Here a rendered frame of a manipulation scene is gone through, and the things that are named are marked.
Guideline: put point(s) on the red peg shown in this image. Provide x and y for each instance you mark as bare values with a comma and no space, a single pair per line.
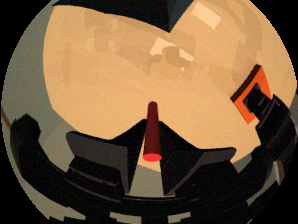
152,140

